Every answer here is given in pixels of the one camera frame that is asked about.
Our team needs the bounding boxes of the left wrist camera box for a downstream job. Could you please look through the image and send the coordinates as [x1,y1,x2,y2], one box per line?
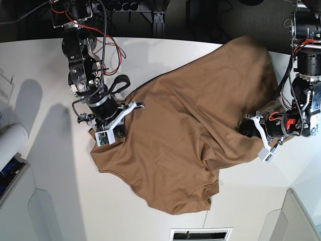
[258,148,276,163]

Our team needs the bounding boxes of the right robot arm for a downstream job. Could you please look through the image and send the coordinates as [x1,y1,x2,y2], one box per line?
[50,1,130,138]

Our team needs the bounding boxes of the clear plastic container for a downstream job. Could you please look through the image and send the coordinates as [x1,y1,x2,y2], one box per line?
[1,68,14,128]

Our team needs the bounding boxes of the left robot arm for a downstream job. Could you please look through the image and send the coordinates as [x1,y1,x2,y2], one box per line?
[238,1,320,148]

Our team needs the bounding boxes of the aluminium frame post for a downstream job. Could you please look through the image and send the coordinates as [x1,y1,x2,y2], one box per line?
[140,0,170,38]

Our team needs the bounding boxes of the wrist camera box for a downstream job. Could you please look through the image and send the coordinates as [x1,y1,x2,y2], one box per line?
[258,148,276,163]
[95,130,115,147]

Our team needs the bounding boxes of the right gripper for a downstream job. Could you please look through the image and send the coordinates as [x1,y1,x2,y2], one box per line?
[72,92,144,138]

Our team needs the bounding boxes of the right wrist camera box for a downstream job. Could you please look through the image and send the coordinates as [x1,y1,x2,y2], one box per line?
[95,130,115,147]

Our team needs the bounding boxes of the brown t-shirt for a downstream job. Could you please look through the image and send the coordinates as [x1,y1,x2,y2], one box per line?
[90,36,277,215]

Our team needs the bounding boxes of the white cylinder roll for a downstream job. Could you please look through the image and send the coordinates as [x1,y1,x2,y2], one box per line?
[0,124,29,171]

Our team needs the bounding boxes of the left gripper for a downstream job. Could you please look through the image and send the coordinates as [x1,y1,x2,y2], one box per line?
[238,111,301,151]

